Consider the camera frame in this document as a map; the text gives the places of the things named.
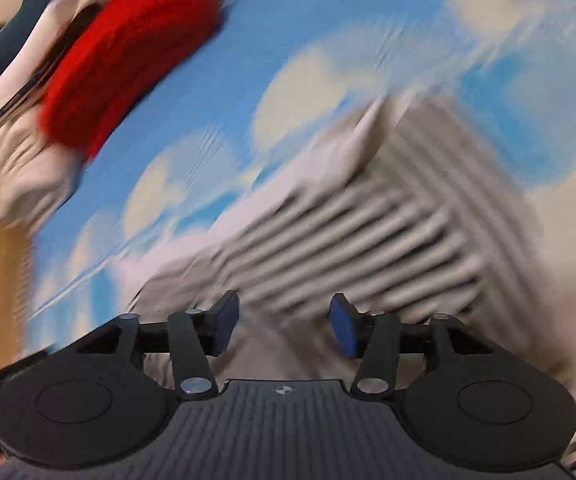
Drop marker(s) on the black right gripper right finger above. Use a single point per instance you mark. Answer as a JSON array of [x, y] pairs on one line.
[[378, 340]]

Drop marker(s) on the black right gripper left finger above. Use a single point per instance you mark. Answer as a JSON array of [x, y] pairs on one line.
[[189, 337]]

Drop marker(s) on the black white striped garment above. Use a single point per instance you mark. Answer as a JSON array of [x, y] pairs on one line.
[[418, 219]]

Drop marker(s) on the white folded clothes stack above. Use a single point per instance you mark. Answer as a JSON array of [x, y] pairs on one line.
[[53, 19]]

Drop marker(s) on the cream folded fluffy garment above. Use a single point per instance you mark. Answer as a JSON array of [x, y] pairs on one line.
[[36, 176]]

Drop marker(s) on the blue cream patterned bedsheet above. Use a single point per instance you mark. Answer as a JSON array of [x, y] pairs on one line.
[[252, 98]]

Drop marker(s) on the red folded knit sweater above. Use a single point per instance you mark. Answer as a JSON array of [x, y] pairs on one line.
[[128, 48]]

